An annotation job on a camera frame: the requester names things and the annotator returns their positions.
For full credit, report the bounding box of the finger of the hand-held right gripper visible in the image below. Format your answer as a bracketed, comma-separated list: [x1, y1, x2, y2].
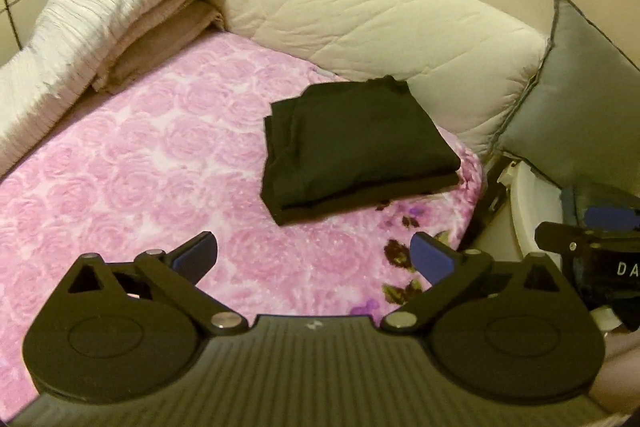
[582, 205, 640, 233]
[534, 221, 640, 259]

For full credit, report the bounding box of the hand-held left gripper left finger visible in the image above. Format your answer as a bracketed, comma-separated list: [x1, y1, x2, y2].
[66, 231, 249, 336]

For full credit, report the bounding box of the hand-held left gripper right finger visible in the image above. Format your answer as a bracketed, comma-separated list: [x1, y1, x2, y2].
[380, 231, 566, 335]

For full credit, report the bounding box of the black garment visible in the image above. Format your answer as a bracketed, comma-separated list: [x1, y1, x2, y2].
[260, 76, 462, 226]

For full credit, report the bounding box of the white round container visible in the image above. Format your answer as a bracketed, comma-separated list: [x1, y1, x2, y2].
[509, 161, 567, 260]

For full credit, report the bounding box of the pink rose print blanket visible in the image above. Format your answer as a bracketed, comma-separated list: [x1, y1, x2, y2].
[0, 32, 487, 410]

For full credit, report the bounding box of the grey cushion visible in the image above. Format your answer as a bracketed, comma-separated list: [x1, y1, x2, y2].
[492, 0, 640, 204]

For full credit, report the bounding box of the beige folded blanket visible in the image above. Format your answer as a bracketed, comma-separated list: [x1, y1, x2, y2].
[91, 0, 227, 96]

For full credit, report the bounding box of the cream quilted duvet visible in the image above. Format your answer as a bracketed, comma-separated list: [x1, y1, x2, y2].
[200, 0, 547, 158]

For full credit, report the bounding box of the white ribbed folded blanket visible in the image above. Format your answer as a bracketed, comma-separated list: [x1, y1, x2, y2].
[0, 0, 219, 180]

